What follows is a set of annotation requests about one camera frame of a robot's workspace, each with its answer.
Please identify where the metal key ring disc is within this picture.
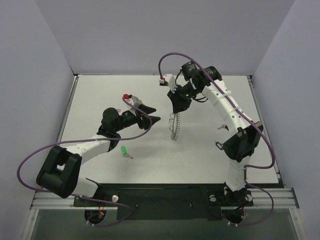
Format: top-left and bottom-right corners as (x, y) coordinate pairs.
(168, 112), (181, 141)

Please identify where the silver key with black tag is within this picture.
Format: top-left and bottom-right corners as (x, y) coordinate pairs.
(217, 124), (229, 130)

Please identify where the black tag with white label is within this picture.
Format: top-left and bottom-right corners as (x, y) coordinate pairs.
(215, 141), (224, 151)

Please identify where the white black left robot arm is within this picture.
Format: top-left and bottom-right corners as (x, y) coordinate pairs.
(36, 104), (161, 206)

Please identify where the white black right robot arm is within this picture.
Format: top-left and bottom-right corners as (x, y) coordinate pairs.
(159, 61), (263, 205)

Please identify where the key with green tag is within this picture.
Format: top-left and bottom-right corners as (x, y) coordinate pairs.
(120, 146), (133, 159)

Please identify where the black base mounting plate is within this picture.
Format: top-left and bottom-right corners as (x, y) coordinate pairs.
(73, 184), (254, 223)

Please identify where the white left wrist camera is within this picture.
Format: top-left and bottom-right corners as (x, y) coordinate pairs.
(123, 94), (142, 109)

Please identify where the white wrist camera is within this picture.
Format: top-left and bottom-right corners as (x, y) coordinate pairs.
(159, 74), (178, 93)
(123, 94), (142, 109)

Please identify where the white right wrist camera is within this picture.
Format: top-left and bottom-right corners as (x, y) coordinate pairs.
(159, 74), (178, 93)

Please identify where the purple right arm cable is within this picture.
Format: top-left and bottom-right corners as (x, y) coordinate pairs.
(158, 52), (277, 227)

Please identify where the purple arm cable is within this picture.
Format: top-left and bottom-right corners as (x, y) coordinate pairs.
(158, 52), (277, 227)
(16, 96), (153, 227)

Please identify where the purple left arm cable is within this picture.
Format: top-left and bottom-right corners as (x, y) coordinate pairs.
(16, 96), (153, 227)

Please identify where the aluminium front frame rail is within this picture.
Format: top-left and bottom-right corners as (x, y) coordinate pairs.
(30, 188), (300, 210)

